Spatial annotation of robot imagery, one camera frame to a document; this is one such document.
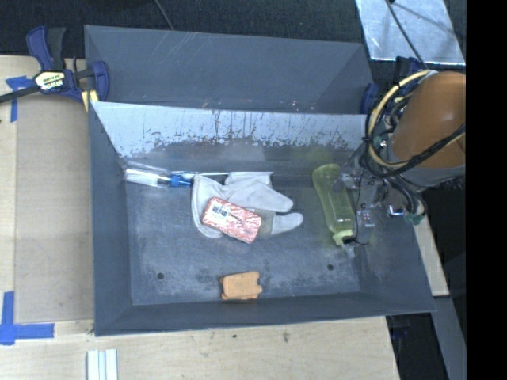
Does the pale wood flat board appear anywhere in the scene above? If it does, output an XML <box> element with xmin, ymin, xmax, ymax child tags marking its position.
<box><xmin>13</xmin><ymin>56</ymin><xmax>96</xmax><ymax>325</ymax></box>

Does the yellow-green plastic bottle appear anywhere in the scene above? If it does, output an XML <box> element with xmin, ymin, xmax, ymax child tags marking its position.
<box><xmin>311</xmin><ymin>163</ymin><xmax>356</xmax><ymax>247</ymax></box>

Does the clear tube with blue cap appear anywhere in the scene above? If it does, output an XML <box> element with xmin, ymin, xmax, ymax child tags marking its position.
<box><xmin>124</xmin><ymin>166</ymin><xmax>195</xmax><ymax>190</ymax></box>

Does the red and white packet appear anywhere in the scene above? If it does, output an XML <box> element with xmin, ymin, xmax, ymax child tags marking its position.
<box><xmin>200</xmin><ymin>196</ymin><xmax>263</xmax><ymax>245</ymax></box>

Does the white cloth glove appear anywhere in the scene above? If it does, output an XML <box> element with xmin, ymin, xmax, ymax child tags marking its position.
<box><xmin>190</xmin><ymin>171</ymin><xmax>305</xmax><ymax>240</ymax></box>

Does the orange sponge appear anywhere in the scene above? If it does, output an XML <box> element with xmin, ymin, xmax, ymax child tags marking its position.
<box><xmin>219</xmin><ymin>271</ymin><xmax>263</xmax><ymax>302</ymax></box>

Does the grey metal bin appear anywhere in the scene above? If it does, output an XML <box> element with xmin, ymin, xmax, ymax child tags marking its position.
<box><xmin>83</xmin><ymin>25</ymin><xmax>437</xmax><ymax>337</ymax></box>

